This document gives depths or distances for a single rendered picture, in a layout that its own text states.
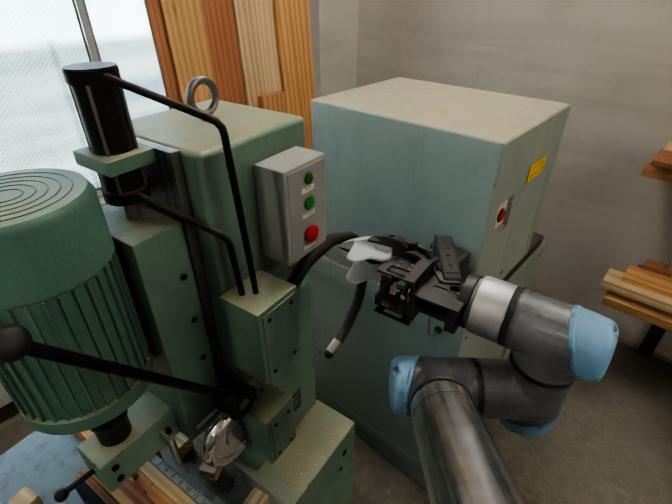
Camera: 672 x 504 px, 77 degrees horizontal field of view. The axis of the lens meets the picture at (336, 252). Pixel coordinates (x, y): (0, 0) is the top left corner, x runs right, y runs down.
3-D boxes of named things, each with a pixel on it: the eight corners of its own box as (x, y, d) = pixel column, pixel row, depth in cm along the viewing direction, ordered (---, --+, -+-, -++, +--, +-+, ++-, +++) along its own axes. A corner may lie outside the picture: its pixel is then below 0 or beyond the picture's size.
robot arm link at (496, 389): (462, 391, 61) (475, 335, 55) (540, 393, 61) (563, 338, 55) (474, 441, 54) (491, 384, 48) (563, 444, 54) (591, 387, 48)
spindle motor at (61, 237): (1, 396, 61) (-127, 204, 44) (113, 327, 74) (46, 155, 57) (63, 462, 53) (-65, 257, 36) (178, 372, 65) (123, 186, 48)
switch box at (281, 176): (262, 255, 70) (252, 163, 61) (300, 230, 77) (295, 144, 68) (291, 267, 67) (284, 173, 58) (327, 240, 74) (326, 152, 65)
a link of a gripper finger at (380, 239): (367, 230, 60) (425, 249, 55) (373, 226, 61) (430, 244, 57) (366, 258, 62) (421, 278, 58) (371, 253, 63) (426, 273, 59)
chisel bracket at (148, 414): (91, 475, 73) (75, 446, 68) (160, 417, 83) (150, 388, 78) (116, 500, 69) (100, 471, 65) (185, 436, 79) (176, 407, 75)
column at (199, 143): (189, 421, 103) (98, 125, 63) (253, 363, 118) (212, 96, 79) (256, 473, 92) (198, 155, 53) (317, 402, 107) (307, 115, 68)
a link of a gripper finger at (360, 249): (322, 242, 60) (378, 263, 55) (345, 225, 64) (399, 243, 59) (322, 260, 61) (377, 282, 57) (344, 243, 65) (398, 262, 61)
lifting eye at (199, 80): (187, 124, 64) (179, 78, 60) (217, 115, 68) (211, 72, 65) (194, 126, 63) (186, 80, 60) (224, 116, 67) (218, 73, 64)
